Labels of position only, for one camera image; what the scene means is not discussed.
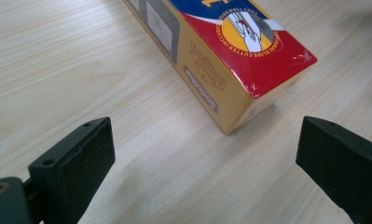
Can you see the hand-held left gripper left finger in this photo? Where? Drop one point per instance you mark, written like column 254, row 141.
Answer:
column 78, row 168

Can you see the yellow red cardboard box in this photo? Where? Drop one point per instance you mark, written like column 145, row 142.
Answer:
column 233, row 62

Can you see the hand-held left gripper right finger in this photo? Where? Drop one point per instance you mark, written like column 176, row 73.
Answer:
column 342, row 161

